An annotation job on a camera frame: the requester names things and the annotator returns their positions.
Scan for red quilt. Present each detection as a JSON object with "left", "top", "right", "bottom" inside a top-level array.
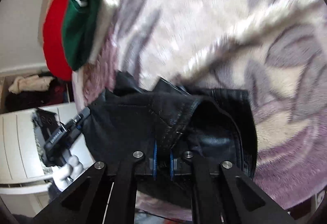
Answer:
[{"left": 42, "top": 0, "right": 75, "bottom": 81}]

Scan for dark red clothes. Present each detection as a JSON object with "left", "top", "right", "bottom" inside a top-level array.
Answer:
[{"left": 53, "top": 85, "right": 66, "bottom": 103}]

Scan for black leather jacket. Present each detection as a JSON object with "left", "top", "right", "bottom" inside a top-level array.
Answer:
[{"left": 82, "top": 72, "right": 259, "bottom": 202}]

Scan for person's left hand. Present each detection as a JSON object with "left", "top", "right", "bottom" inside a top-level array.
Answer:
[{"left": 52, "top": 155, "right": 84, "bottom": 191}]

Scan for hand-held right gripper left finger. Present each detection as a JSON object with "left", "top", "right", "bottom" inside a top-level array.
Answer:
[{"left": 33, "top": 139, "right": 158, "bottom": 224}]

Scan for floral fleece blanket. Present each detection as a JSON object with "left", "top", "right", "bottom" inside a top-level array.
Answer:
[{"left": 71, "top": 0, "right": 327, "bottom": 220}]

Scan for green folded garment white stripes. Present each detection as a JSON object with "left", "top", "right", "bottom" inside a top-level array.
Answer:
[{"left": 61, "top": 0, "right": 108, "bottom": 71}]

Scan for white wardrobe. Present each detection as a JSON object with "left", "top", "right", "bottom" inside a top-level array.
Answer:
[{"left": 0, "top": 65, "right": 93, "bottom": 215}]

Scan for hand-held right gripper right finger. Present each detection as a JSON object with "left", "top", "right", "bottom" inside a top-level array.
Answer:
[{"left": 169, "top": 149, "right": 297, "bottom": 224}]

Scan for beige hanging coat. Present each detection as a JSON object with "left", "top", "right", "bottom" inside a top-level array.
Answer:
[{"left": 8, "top": 74, "right": 55, "bottom": 94}]

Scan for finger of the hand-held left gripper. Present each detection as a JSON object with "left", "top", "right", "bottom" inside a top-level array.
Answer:
[
  {"left": 66, "top": 108, "right": 91, "bottom": 129},
  {"left": 69, "top": 122, "right": 86, "bottom": 142}
]

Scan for dark hanging clothes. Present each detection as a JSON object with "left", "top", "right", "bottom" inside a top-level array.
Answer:
[{"left": 4, "top": 72, "right": 75, "bottom": 112}]

